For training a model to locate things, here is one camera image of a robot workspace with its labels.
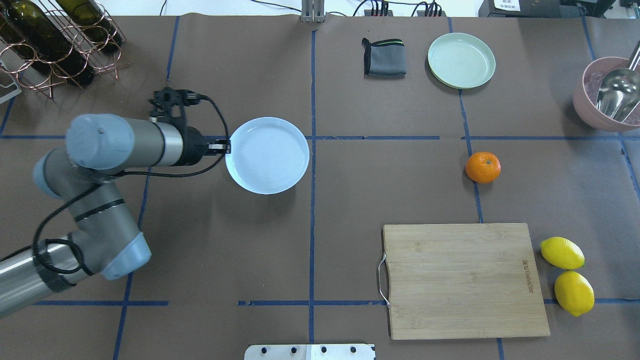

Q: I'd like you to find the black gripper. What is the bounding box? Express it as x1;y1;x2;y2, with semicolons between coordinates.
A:
180;126;231;166

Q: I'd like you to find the orange fruit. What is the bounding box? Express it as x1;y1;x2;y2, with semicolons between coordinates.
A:
464;152;502;183

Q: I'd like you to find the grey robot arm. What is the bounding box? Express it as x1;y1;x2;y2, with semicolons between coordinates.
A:
1;113;231;317

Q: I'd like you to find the light blue plate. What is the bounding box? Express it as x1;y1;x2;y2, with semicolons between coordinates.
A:
225;117;310;195

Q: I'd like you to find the light green plate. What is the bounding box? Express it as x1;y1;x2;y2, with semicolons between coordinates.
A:
426;32;497;90

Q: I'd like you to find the dark wine bottle upper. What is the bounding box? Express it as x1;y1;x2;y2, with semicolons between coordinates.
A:
56;0;122;54

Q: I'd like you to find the dark wine bottle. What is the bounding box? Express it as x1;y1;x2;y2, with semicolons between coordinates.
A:
1;0;95;88
56;0;122;54

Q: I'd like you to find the grey folded cloth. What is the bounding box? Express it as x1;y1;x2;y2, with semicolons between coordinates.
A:
361;38;407;78

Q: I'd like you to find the dark wine bottle lower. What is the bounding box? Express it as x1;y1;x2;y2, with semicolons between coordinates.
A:
1;0;95;88

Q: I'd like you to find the wooden cutting board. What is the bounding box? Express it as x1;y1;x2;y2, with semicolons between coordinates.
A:
381;223;551;341

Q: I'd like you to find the yellow lemon near board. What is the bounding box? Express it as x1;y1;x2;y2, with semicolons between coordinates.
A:
540;236;586;271

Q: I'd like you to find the yellow lemon outer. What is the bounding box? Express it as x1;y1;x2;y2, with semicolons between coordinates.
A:
553;270;595;317

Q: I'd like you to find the pink bowl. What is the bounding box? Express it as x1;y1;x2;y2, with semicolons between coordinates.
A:
573;56;640;133

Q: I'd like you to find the metal scoop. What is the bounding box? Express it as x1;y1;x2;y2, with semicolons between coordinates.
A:
595;43;640;123

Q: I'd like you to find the copper wire bottle rack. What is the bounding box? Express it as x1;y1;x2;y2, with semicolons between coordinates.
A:
1;0;131;99

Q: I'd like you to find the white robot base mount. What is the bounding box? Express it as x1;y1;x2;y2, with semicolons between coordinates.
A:
244;343;377;360

